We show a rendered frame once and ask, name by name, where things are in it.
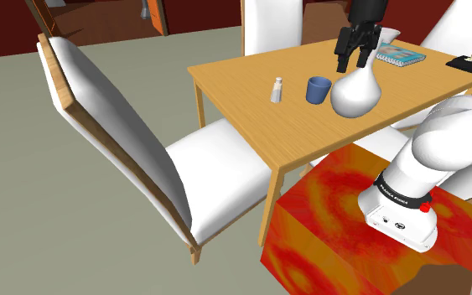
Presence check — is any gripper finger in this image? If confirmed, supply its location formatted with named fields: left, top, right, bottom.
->
left=355, top=24, right=383, bottom=70
left=334, top=25, right=361, bottom=74

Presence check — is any wooden doorway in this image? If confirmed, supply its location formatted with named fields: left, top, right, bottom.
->
left=24, top=0, right=170, bottom=39

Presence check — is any glass salt shaker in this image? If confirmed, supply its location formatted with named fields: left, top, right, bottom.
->
left=269, top=75, right=284, bottom=105

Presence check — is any blue cup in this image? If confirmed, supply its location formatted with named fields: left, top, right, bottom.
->
left=305, top=75, right=334, bottom=106

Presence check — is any wooden dining table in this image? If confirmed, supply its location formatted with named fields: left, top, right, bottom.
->
left=186, top=38, right=472, bottom=249

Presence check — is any beige figure on black base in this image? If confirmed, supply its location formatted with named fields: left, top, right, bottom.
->
left=444, top=19, right=472, bottom=75

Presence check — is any blue spiral notebook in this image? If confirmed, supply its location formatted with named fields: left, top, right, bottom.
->
left=375, top=42, right=428, bottom=69

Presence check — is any white long-necked vase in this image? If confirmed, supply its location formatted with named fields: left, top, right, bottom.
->
left=329, top=27, right=402, bottom=120

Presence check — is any red orange patterned robot stand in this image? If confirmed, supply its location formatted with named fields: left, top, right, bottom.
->
left=259, top=142, right=472, bottom=295

